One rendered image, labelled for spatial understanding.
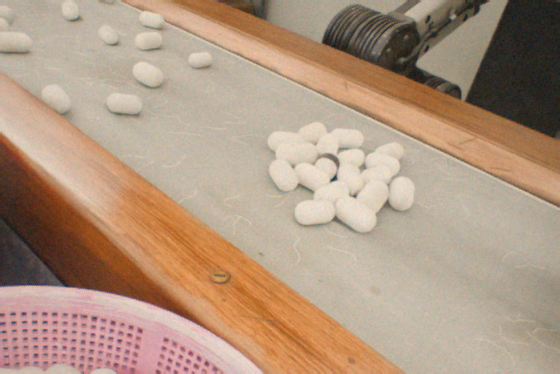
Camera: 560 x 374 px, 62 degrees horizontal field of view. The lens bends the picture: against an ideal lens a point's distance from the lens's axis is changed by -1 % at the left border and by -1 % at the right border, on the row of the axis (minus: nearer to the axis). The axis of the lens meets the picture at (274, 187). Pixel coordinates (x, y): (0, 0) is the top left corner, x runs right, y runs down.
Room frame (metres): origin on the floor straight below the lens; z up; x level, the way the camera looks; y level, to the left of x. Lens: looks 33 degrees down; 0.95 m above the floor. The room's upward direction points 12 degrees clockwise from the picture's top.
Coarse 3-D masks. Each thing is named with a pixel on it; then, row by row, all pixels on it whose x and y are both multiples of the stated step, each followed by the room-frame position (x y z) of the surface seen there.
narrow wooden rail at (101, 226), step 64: (0, 128) 0.29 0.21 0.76; (64, 128) 0.31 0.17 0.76; (0, 192) 0.29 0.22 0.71; (64, 192) 0.23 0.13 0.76; (128, 192) 0.24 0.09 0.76; (64, 256) 0.23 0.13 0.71; (128, 256) 0.19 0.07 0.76; (192, 256) 0.20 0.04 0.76; (192, 320) 0.16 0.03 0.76; (256, 320) 0.16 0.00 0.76; (320, 320) 0.17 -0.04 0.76
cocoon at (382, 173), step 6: (372, 168) 0.36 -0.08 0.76; (378, 168) 0.36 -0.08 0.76; (384, 168) 0.36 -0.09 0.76; (366, 174) 0.35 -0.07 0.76; (372, 174) 0.35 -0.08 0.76; (378, 174) 0.35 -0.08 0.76; (384, 174) 0.35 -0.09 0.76; (390, 174) 0.36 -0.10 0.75; (366, 180) 0.35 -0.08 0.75; (384, 180) 0.35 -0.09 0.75
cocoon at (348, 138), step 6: (336, 132) 0.42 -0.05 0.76; (342, 132) 0.42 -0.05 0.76; (348, 132) 0.42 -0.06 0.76; (354, 132) 0.42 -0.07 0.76; (360, 132) 0.42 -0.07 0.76; (342, 138) 0.41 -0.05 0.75; (348, 138) 0.41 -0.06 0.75; (354, 138) 0.41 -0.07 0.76; (360, 138) 0.42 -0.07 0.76; (342, 144) 0.41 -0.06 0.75; (348, 144) 0.41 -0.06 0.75; (354, 144) 0.41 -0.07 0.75; (360, 144) 0.42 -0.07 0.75
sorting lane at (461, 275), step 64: (0, 0) 0.67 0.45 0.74; (64, 0) 0.73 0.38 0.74; (0, 64) 0.45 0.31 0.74; (64, 64) 0.49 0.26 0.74; (128, 64) 0.52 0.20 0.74; (128, 128) 0.37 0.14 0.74; (192, 128) 0.40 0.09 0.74; (256, 128) 0.42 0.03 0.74; (384, 128) 0.49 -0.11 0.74; (192, 192) 0.29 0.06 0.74; (256, 192) 0.31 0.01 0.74; (448, 192) 0.37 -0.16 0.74; (512, 192) 0.40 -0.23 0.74; (256, 256) 0.24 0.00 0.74; (320, 256) 0.25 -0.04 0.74; (384, 256) 0.26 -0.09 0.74; (448, 256) 0.28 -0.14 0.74; (512, 256) 0.29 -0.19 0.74; (384, 320) 0.20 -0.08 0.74; (448, 320) 0.21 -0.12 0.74; (512, 320) 0.22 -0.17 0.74
